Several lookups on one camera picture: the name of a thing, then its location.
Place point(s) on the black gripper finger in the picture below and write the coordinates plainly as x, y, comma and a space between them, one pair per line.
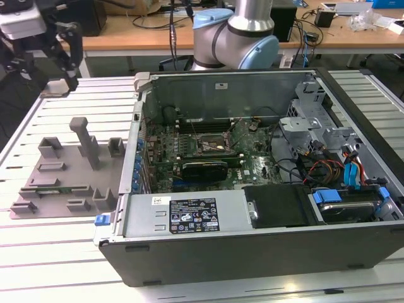
77, 47
19, 61

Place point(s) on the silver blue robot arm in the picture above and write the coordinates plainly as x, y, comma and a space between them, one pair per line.
233, 38

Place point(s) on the CPU socket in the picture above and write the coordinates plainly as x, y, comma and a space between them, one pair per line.
211, 147

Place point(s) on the large black box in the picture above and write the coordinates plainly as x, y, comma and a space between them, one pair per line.
93, 19

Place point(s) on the brown cardboard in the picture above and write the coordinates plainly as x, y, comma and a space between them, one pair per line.
142, 8

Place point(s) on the black cylindrical component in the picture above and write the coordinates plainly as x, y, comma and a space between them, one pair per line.
169, 115

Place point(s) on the green RAM stick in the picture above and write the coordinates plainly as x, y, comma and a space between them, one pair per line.
53, 191

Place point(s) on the grey parts rack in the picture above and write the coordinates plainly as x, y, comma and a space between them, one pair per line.
75, 186

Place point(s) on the thin metal locking lever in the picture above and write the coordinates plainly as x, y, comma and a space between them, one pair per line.
195, 130

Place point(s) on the black RAM slot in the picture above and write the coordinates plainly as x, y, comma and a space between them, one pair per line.
233, 161
208, 158
208, 155
205, 127
205, 121

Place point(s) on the white sticker label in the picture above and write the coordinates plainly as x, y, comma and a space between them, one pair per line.
221, 86

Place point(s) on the white barcode sticker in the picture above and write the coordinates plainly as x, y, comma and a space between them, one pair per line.
156, 200

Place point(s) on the blue case latch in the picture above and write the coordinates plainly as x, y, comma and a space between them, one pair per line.
101, 220

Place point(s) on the black graphics card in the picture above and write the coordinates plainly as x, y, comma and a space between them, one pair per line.
205, 172

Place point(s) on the grey power supply unit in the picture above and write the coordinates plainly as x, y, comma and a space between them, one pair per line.
142, 214

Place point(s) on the round coin cell battery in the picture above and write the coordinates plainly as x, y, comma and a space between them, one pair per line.
254, 126

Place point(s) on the black power supply label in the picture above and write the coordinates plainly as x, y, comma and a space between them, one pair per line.
194, 217

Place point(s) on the black desktop tower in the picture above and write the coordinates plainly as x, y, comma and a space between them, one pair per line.
284, 25

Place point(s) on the white plug block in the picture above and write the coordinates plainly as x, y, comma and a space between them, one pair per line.
286, 61

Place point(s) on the green motherboard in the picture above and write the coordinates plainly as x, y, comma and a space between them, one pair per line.
259, 167

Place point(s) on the silver metal drive cage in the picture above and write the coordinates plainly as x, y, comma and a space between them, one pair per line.
303, 123

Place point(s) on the small black cube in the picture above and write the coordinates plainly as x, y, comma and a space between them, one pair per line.
325, 19

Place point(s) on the black plastic drive cover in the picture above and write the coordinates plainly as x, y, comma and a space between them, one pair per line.
277, 205

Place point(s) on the flat grey tray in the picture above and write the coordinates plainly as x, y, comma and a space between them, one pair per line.
350, 8

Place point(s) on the black grey PC case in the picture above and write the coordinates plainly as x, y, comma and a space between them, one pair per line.
252, 262

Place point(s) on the clear plastic bags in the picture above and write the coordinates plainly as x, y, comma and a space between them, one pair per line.
363, 20

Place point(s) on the hard disk in blue carrier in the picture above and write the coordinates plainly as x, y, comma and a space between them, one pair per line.
328, 197

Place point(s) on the blue box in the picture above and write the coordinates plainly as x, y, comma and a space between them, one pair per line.
388, 3

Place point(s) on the small white box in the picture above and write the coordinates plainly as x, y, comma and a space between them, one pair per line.
397, 27

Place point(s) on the blue plastic clip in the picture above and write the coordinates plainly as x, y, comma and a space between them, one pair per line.
383, 192

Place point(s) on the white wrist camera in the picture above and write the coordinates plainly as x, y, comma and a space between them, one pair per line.
22, 23

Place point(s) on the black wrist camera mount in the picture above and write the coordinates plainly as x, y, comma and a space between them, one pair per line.
15, 4

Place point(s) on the wooden desk with white frame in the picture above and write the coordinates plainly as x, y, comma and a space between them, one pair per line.
142, 41

